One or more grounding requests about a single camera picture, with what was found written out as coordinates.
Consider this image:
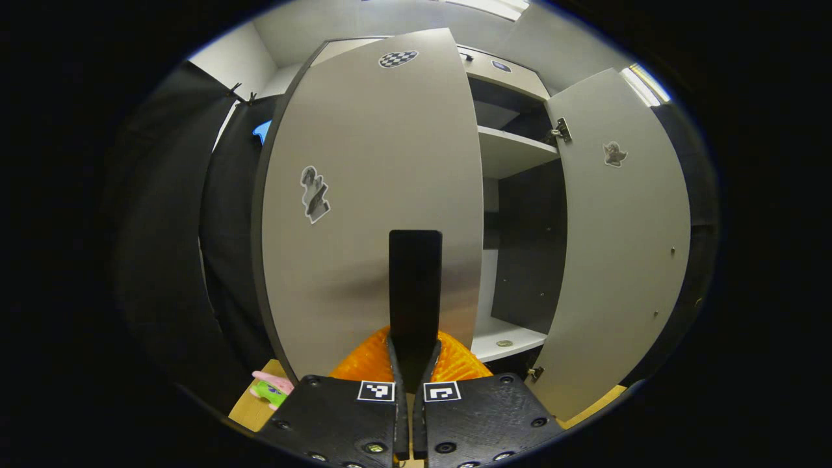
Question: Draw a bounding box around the narrow ceiling light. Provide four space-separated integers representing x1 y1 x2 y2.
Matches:
621 63 671 108

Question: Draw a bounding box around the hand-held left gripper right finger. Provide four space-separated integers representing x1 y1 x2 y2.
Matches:
411 328 566 467

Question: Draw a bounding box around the beige double-door shoe cabinet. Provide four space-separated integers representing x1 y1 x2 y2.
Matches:
250 27 691 422

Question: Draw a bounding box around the black backdrop cloth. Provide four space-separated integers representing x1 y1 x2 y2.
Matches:
107 62 719 417

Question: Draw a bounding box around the beige cabinet door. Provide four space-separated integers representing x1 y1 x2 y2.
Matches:
525 68 691 422
250 27 485 384

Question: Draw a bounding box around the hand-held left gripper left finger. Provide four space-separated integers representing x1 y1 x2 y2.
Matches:
255 325 411 467

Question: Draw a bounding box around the pink and green plush toy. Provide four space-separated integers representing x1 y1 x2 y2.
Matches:
250 370 294 410

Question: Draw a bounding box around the black door handle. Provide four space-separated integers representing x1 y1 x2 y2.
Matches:
388 229 443 391

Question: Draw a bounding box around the white cabinet shelf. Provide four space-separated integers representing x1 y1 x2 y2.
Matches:
471 317 548 363
478 125 561 179

